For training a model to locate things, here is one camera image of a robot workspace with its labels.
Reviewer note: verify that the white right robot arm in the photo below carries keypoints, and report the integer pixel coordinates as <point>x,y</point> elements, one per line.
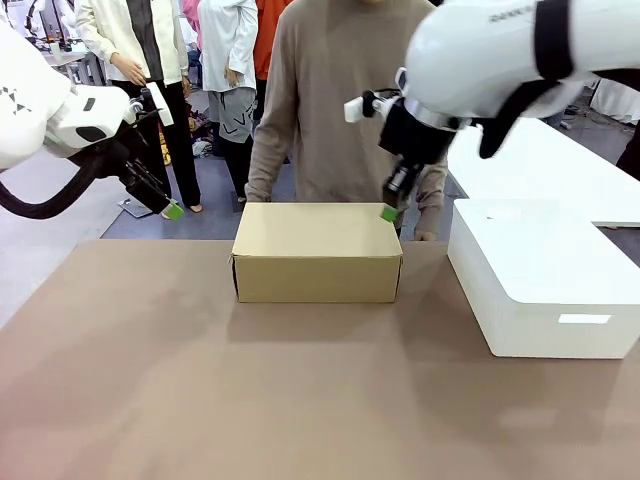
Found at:
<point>490,55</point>

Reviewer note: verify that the person's left hand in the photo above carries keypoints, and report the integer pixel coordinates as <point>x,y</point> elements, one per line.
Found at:
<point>426,235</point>

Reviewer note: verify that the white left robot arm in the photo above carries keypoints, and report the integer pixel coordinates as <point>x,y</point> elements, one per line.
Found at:
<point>35,110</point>

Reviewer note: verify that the brown cardboard shoe box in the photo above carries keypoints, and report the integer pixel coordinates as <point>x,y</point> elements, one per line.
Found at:
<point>315,250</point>

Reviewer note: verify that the white curtain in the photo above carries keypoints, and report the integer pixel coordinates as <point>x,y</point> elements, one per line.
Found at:
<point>615,100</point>

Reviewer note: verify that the person in beige sweater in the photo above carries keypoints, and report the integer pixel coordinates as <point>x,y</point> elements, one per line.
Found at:
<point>325,100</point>

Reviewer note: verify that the mannequin in white shirt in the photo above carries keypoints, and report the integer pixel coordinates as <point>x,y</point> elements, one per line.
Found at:
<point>227,60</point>

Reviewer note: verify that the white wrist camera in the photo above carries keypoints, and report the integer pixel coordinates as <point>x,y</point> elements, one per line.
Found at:
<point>160,102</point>
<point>365,107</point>

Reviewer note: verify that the orange garment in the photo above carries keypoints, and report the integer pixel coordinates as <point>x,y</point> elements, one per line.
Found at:
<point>267,30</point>

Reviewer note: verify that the grey mannequin base plate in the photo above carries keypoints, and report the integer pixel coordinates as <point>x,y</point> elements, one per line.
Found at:
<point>137,206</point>

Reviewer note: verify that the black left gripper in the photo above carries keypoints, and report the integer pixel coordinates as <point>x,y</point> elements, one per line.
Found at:
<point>122,152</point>

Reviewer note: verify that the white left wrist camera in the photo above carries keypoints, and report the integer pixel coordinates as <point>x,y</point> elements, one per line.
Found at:
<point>160,102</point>

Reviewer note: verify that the mannequin in cream jacket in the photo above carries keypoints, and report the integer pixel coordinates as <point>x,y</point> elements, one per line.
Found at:
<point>150,50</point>

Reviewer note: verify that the pile of clothes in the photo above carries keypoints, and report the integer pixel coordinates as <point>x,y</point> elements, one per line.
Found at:
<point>200,145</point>

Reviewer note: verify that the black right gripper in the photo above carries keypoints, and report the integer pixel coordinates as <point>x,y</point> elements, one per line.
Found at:
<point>410,137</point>

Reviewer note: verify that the white plastic storage bin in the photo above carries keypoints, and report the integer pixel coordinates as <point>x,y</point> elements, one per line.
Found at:
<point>540,280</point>

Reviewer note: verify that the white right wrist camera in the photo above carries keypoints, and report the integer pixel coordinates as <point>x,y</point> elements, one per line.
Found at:
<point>365,107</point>

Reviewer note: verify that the person's right hand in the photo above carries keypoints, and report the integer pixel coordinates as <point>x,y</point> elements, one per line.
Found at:
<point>257,196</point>

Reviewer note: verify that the white workbench with equipment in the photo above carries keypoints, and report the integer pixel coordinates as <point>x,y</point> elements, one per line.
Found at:
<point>65,55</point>

